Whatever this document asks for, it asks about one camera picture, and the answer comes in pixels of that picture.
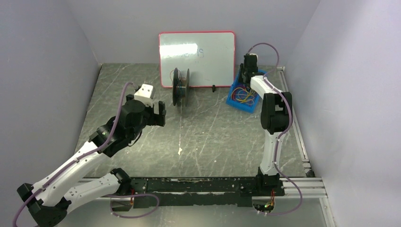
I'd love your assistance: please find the black perforated cable spool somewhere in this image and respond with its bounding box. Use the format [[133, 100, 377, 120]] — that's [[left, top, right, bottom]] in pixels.
[[172, 68, 190, 106]]

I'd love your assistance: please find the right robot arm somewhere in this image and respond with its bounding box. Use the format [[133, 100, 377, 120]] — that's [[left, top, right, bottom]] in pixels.
[[238, 53, 293, 190]]

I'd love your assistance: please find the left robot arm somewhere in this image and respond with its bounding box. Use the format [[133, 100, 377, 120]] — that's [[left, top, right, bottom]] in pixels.
[[17, 99, 166, 227]]

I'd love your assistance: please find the blue plastic bin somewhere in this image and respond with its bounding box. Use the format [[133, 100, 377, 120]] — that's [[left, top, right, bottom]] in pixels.
[[226, 69, 260, 114]]

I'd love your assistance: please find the red framed whiteboard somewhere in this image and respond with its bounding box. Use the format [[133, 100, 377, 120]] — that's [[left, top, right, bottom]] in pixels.
[[158, 31, 235, 88]]

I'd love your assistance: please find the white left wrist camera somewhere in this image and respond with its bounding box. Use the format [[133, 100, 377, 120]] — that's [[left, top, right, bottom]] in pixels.
[[134, 84, 155, 107]]

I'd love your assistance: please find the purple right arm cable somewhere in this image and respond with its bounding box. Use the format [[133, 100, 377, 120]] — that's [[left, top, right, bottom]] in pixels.
[[246, 42, 304, 217]]

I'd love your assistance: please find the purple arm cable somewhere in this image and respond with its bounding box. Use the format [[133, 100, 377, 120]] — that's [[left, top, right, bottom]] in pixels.
[[12, 82, 139, 227], [246, 42, 304, 217]]

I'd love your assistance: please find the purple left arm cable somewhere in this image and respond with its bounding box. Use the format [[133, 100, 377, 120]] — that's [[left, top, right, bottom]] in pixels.
[[12, 82, 139, 227]]

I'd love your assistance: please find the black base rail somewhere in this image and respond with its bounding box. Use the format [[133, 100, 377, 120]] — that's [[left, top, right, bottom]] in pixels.
[[115, 175, 285, 208]]

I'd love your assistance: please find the aluminium frame rail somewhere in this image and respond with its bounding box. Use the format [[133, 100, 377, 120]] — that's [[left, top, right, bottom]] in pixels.
[[277, 66, 328, 199]]

